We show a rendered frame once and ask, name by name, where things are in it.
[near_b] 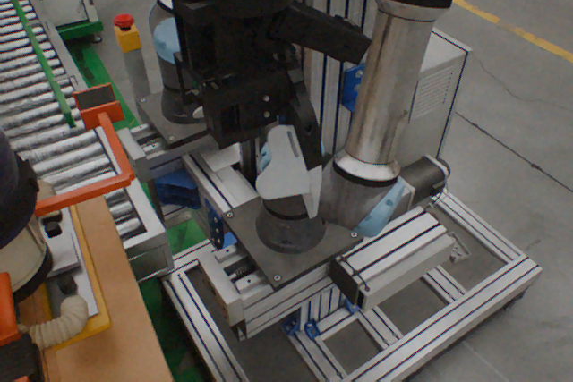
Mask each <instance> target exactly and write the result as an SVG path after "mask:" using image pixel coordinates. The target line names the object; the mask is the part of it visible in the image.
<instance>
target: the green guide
mask: <svg viewBox="0 0 573 382"><path fill-rule="evenodd" d="M12 2H13V7H14V9H15V11H16V13H17V15H18V17H20V19H21V23H22V25H23V27H24V29H25V31H26V33H27V35H28V38H29V41H30V43H31V45H32V48H33V50H34V52H35V54H36V56H37V57H38V59H39V61H40V64H41V66H42V68H43V70H44V72H45V75H46V76H47V80H48V83H49V85H50V87H51V89H52V91H53V93H54V95H55V97H56V101H57V103H58V105H59V107H60V109H62V111H63V113H64V117H65V119H66V121H67V122H68V125H69V127H70V129H72V128H74V127H77V124H76V122H75V120H74V118H73V115H72V110H71V108H70V107H69V105H68V103H67V100H66V98H65V96H64V95H63V93H62V91H61V90H60V88H59V85H58V83H57V82H58V81H63V80H67V79H71V78H73V77H74V79H75V81H76V84H77V85H78V82H77V80H76V77H75V75H74V73H70V74H66V75H63V76H59V77H56V78H55V75H54V74H53V71H52V69H51V67H50V65H49V63H48V61H47V59H46V56H45V54H44V52H43V50H42V48H41V46H40V45H39V44H38V41H37V39H36V37H35V34H34V32H33V30H32V28H31V25H35V24H39V23H42V22H45V23H46V24H47V21H45V19H42V20H38V21H32V22H29V21H28V19H27V17H26V15H25V12H24V11H23V9H22V7H21V6H20V4H19V1H18V0H12ZM47 27H48V24H47ZM48 30H49V27H48ZM49 31H50V30H49ZM78 86H79V85H78Z"/></svg>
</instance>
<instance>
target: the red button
mask: <svg viewBox="0 0 573 382"><path fill-rule="evenodd" d="M134 22H135V20H134V18H133V16H131V15H130V14H119V15H117V16H116V17H115V18H114V19H113V23H114V25H115V26H116V27H119V28H120V30H121V31H128V30H131V29H132V25H133V24H134Z"/></svg>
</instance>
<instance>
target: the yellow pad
mask: <svg viewBox="0 0 573 382"><path fill-rule="evenodd" d="M59 214H62V215H58V216H52V217H46V218H39V217H38V220H39V226H40V230H41V233H42V234H43V236H44V238H45V240H47V239H50V238H53V237H56V236H58V235H60V234H64V233H69V232H71V233H72V235H73V240H74V243H75V247H76V250H77V253H78V257H79V260H80V263H81V265H80V266H79V267H76V268H73V269H71V270H67V271H64V272H63V273H60V274H58V275H55V276H51V277H49V278H47V279H46V280H45V281H44V283H43V284H42V285H41V286H40V287H39V288H38V290H39V291H40V292H39V295H40V299H41V304H42V309H43V313H44V318H45V322H46V323H47V321H50V322H51V321H52V320H53V319H55V320H57V318H61V316H62V314H61V305H62V302H63V301H64V300H65V298H67V297H69V296H71V295H79V296H81V297H83V298H84V299H85V300H86V302H87V303H88V308H89V316H88V323H87V325H86V326H85V327H84V329H83V330H82V331H81V332H80V333H79V334H75V337H74V338H69V339H68V340H67V341H62V342H61V343H60V344H56V345H54V347H52V345H51V346H50V348H51V349H52V351H53V352H58V351H60V350H61V349H63V348H65V347H66V346H69V345H71V344H75V343H77V342H79V341H80V340H83V339H85V338H88V337H91V336H93V335H96V334H98V333H100V332H102V331H105V330H107V329H109V328H110V327H112V322H111V318H110V316H109V313H108V310H107V305H106V302H105V298H104V295H103V293H102V290H101V286H100V283H99V280H98V275H97V272H96V269H95V266H94V262H93V259H92V257H91V254H90V248H89V245H88V243H87V239H86V236H85V233H84V231H83V227H82V224H81V219H80V216H79V213H78V210H77V207H76V205H74V206H71V207H69V208H64V209H61V212H59Z"/></svg>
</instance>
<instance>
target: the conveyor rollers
mask: <svg viewBox="0 0 573 382"><path fill-rule="evenodd" d="M18 1H19V4H20V6H21V7H22V9H23V11H24V12H25V15H26V17H27V19H28V21H29V22H32V21H37V19H36V16H35V14H34V12H33V11H32V9H31V7H30V4H29V2H28V0H18ZM31 28H32V30H33V32H34V34H35V37H36V39H37V41H38V44H39V45H40V46H41V48H42V50H43V52H44V54H45V56H46V59H47V61H48V63H49V65H50V67H51V69H52V71H53V74H54V75H55V78H56V77H59V76H63V75H64V71H63V69H62V67H60V64H59V62H58V60H57V58H56V56H55V53H54V51H53V50H52V48H51V46H50V44H49V42H48V41H47V37H46V35H45V34H44V30H42V29H41V27H40V26H39V24H35V25H31ZM57 83H58V85H59V88H60V90H61V91H62V93H63V95H64V96H65V98H66V100H67V103H68V105H69V107H70V108H71V110H72V115H73V118H74V120H75V121H77V122H76V124H77V127H74V128H72V129H70V127H69V125H68V124H67V123H68V122H67V121H66V119H65V117H64V113H63V111H62V109H60V107H59V105H58V103H57V101H56V97H55V95H54V93H53V91H52V89H51V87H50V85H49V83H48V80H47V76H46V75H45V72H44V70H43V68H42V66H41V64H40V61H39V59H38V57H37V56H36V54H35V52H34V50H33V48H32V45H31V43H30V41H29V38H28V35H27V33H26V31H25V29H24V27H23V25H22V23H21V19H20V17H18V15H17V13H16V11H15V9H14V7H13V2H12V0H0V126H1V127H2V128H3V130H4V132H5V133H6V135H7V137H8V140H9V142H11V143H10V144H11V146H12V149H13V152H15V153H16V154H19V153H21V154H19V155H18V156H20V157H21V159H22V160H23V162H24V159H29V160H30V162H31V163H32V164H34V163H37V162H38V161H41V160H44V159H47V158H50V157H54V156H57V155H61V154H63V153H66V152H69V151H72V150H75V149H78V148H81V147H84V146H87V145H90V144H92V143H95V142H97V138H96V137H97V136H96V135H95V133H94V132H93V131H92V130H91V131H89V132H86V133H83V134H81V135H78V136H75V137H72V136H74V135H77V134H80V133H82V132H85V131H87V130H86V129H85V127H84V124H83V121H82V120H81V115H80V112H79V110H78V108H77V106H76V103H75V100H74V98H73V88H72V87H71V86H70V83H69V81H68V79H67V80H63V81H58V82H57ZM51 115H52V116H51ZM42 118H43V119H42ZM39 119H40V120H39ZM78 120H80V121H78ZM34 121H35V122H34ZM64 124H65V125H64ZM19 125H20V126H19ZM61 125H63V126H61ZM15 126H16V127H15ZM57 126H59V127H57ZM55 127H56V128H55ZM10 128H11V129H10ZM52 128H54V129H52ZM7 129H8V130H7ZM49 129H51V130H49ZM47 130H48V131H47ZM43 131H45V132H43ZM38 132H39V133H38ZM35 133H36V134H35ZM32 134H34V135H32ZM30 135H31V136H30ZM26 136H29V137H26ZM23 137H25V138H23ZM69 137H72V138H70V139H67V140H63V139H66V138H69ZM19 138H22V140H17V139H19ZM15 140H16V141H15ZM58 140H62V141H59V142H56V143H53V144H50V145H47V144H49V143H52V142H55V141H58ZM12 141H13V142H12ZM44 145H47V146H45V147H42V148H39V149H35V148H38V147H41V146H44ZM31 149H34V150H31ZM28 150H30V151H28ZM24 151H28V152H24ZM22 152H24V153H22ZM104 154H105V153H104V151H103V147H101V144H100V143H97V144H94V145H91V146H88V147H87V148H84V149H79V150H76V151H74V152H71V153H68V154H65V155H62V156H60V157H54V158H51V159H49V160H47V161H44V162H41V163H38V164H35V165H33V168H34V170H35V172H36V174H37V177H40V176H42V175H45V174H50V173H52V172H54V171H57V170H61V169H64V168H66V167H68V166H73V165H76V164H79V163H81V162H83V161H86V160H89V159H92V158H94V157H100V156H102V155H104ZM108 168H111V165H110V161H109V160H108V159H107V157H101V158H98V159H95V160H92V161H90V162H87V163H85V164H82V165H79V166H75V167H72V168H70V169H67V170H64V171H62V172H59V173H55V174H51V175H49V176H46V177H43V178H40V179H39V180H42V179H43V180H44V181H46V182H47V183H50V184H51V186H52V187H53V188H55V187H57V186H61V185H64V184H67V183H70V182H73V181H76V180H78V179H81V178H83V177H86V176H88V175H91V174H95V173H97V172H101V171H104V170H107V169H108ZM113 176H116V174H115V172H114V170H111V171H109V172H106V173H103V174H100V175H96V176H93V177H91V178H89V179H86V180H83V181H80V182H78V183H74V184H71V185H69V186H66V187H63V188H62V189H59V190H55V192H56V195H57V194H61V193H64V192H67V191H71V190H74V189H77V188H80V187H82V186H85V185H88V184H91V183H95V182H99V181H102V180H105V179H107V178H110V177H113ZM105 197H106V200H107V204H108V203H110V202H113V201H116V200H118V199H121V198H124V197H125V194H124V189H123V188H122V189H119V190H116V191H111V192H109V193H106V194H105ZM132 207H133V206H132V204H130V202H129V200H126V201H124V202H121V203H119V204H116V205H114V206H113V207H112V208H110V212H111V214H112V217H113V219H114V221H116V220H118V219H121V218H123V217H126V216H129V215H131V214H132V213H133V210H132ZM116 228H117V231H118V233H119V235H120V238H121V239H123V238H125V237H127V236H129V235H132V234H134V233H138V232H139V231H141V223H140V222H139V221H138V219H137V217H136V218H133V219H131V220H128V221H126V222H123V223H121V224H120V225H116Z"/></svg>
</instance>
